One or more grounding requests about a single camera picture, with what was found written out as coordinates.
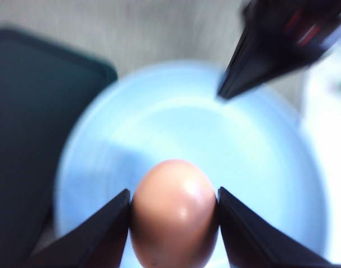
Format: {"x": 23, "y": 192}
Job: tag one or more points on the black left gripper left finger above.
{"x": 98, "y": 242}

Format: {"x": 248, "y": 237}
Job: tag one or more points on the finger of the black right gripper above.
{"x": 279, "y": 36}

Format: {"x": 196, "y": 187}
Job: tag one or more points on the brown egg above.
{"x": 174, "y": 217}

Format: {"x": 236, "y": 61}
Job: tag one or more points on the blue round plate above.
{"x": 257, "y": 144}

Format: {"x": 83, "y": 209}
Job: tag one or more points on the black rectangular tray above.
{"x": 44, "y": 86}

